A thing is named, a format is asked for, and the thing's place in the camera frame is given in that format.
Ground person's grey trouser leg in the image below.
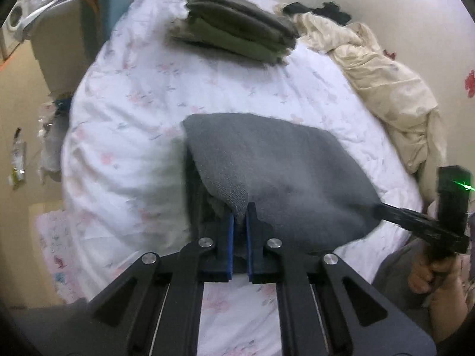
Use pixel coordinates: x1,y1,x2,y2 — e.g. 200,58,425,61
371,239,435,310

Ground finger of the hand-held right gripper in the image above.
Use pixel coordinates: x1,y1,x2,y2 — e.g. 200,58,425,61
369,200,469,253

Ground person's right forearm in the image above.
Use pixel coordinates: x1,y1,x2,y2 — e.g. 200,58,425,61
428,280,471,344

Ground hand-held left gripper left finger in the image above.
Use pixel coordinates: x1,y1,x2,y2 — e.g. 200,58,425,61
87,211,236,356

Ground folded dark grey garment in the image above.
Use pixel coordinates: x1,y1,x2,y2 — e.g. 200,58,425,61
186,0,301,47

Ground white floral bed sheet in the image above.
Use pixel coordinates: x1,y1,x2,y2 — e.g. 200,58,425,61
61,0,424,356

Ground teal padded headboard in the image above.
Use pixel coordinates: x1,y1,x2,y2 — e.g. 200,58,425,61
80,0,156,60

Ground person's right hand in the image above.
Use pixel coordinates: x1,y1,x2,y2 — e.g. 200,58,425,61
408,245,470,294

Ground beige bedside cabinet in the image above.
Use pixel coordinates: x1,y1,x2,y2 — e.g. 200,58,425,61
30,0,93,97

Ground floral cloth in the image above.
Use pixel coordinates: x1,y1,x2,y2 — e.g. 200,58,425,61
35,208,97,303

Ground dark grey denim pants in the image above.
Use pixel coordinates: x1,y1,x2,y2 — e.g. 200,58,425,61
183,113,381,264

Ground black cloth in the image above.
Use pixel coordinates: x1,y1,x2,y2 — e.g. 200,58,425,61
284,2,351,25

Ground snack packet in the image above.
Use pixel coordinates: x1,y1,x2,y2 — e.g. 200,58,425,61
8,128,27,190

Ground white washing machine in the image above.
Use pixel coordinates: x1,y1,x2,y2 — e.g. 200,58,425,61
2,0,43,41

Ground crumpled plastic bags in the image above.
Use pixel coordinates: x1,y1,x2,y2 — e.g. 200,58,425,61
37,98,73,184

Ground crumpled cream blanket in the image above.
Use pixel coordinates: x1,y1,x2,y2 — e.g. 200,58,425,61
275,4,448,175

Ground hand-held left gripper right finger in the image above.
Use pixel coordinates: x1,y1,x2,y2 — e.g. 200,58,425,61
246,202,438,356

